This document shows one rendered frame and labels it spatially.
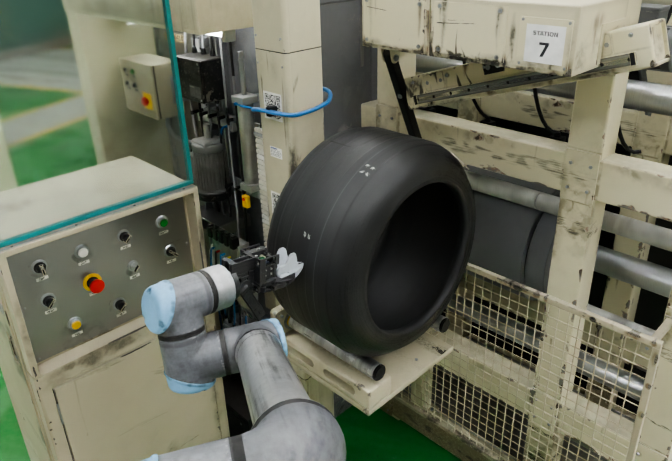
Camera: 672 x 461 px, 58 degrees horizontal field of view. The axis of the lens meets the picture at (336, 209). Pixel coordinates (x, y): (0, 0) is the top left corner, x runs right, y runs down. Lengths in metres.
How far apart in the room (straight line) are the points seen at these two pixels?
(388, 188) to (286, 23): 0.49
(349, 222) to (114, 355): 0.86
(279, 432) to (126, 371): 1.27
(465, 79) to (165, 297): 0.98
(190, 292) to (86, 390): 0.77
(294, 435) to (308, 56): 1.12
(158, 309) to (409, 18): 0.93
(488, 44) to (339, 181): 0.46
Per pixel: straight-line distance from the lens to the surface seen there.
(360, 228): 1.34
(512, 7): 1.45
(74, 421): 1.93
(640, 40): 1.48
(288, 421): 0.71
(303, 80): 1.62
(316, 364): 1.73
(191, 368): 1.21
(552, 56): 1.41
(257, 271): 1.28
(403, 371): 1.77
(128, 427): 2.04
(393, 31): 1.65
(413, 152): 1.44
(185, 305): 1.18
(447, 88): 1.74
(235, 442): 0.69
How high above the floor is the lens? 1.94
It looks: 25 degrees down
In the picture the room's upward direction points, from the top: 2 degrees counter-clockwise
